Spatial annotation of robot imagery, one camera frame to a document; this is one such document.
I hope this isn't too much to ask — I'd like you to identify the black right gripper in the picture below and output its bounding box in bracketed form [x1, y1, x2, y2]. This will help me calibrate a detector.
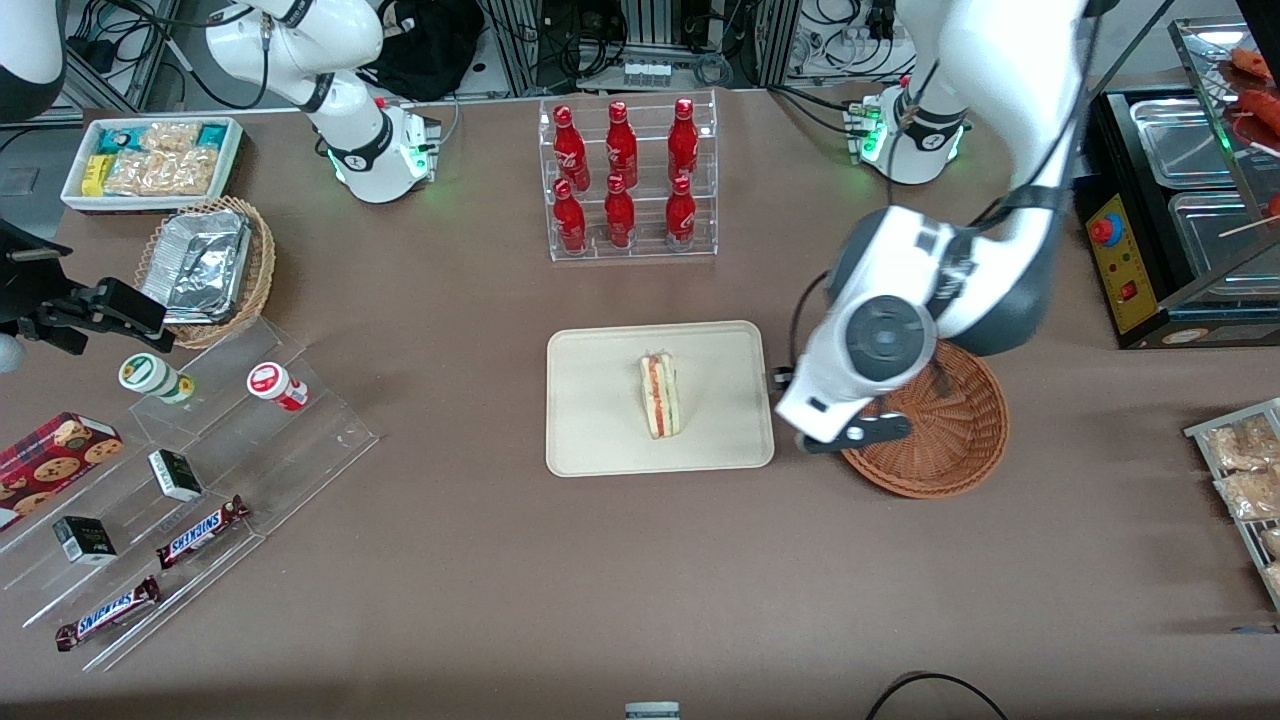
[0, 218, 175, 358]

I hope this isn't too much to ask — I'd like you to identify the triangular sandwich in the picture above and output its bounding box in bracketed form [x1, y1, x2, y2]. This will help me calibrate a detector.
[640, 351, 684, 440]

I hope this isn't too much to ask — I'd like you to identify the light wicker basket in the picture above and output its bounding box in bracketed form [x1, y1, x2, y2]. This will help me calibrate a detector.
[135, 196, 277, 351]

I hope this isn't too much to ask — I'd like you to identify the brown round wicker basket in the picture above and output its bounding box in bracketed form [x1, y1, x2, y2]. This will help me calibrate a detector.
[838, 338, 1010, 499]

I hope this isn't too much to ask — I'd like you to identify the beige plastic tray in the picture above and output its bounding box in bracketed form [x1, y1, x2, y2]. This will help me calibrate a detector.
[545, 320, 776, 479]

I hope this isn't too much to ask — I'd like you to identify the tray of packaged snacks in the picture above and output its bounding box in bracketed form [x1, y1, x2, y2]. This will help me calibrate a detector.
[1183, 398, 1280, 611]

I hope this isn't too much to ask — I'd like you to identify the green lid white cup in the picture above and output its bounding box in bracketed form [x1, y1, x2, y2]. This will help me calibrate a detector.
[118, 353, 196, 406]

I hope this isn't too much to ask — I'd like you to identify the aluminium foil container stack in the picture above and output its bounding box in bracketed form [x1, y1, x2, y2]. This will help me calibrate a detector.
[140, 208, 253, 326]

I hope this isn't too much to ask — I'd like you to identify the white rectangular snack bin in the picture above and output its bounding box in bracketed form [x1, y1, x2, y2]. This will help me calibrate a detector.
[60, 116, 246, 214]

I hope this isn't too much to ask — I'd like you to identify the red cookie box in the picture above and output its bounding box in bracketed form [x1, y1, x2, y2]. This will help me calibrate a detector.
[0, 411, 125, 531]

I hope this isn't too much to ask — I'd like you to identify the clear cracker bag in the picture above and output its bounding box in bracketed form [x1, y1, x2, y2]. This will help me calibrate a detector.
[105, 148, 218, 197]
[140, 122, 201, 157]

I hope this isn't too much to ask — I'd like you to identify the small black box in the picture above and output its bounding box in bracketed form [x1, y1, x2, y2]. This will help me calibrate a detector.
[52, 515, 118, 567]
[147, 449, 204, 503]

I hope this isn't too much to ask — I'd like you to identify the red lid white cup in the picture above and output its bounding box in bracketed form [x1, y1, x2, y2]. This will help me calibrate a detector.
[247, 362, 310, 413]

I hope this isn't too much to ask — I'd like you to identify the red cola bottle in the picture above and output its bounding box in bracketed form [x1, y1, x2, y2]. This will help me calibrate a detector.
[604, 173, 637, 249]
[552, 178, 588, 256]
[665, 175, 697, 251]
[668, 97, 699, 186]
[553, 104, 591, 193]
[606, 100, 639, 189]

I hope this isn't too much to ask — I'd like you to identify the snickers bar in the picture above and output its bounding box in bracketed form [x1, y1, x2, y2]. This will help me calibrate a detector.
[155, 495, 251, 571]
[54, 575, 162, 653]

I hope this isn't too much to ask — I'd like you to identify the clear acrylic stepped display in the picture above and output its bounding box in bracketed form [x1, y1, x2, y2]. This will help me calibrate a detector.
[0, 315, 381, 673]

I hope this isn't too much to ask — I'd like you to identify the clear acrylic bottle rack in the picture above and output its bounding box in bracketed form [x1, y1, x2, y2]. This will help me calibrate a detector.
[538, 90, 719, 263]

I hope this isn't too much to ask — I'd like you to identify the black food warmer machine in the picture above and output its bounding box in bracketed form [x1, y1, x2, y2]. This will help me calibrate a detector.
[1074, 85, 1280, 351]

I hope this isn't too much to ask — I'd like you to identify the black bag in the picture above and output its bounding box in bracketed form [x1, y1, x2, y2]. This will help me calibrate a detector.
[362, 0, 487, 103]

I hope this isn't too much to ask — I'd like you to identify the steel warmer pan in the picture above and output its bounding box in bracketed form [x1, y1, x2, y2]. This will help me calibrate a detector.
[1128, 97, 1243, 191]
[1168, 190, 1280, 283]

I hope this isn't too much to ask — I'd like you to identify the glass warmer lid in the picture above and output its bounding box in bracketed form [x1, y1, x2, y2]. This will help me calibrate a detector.
[1168, 15, 1280, 311]

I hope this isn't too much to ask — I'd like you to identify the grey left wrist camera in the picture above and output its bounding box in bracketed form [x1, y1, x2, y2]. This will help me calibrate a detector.
[803, 413, 914, 457]

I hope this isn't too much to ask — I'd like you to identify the black cable loop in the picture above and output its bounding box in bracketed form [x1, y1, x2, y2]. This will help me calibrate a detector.
[865, 671, 1011, 720]

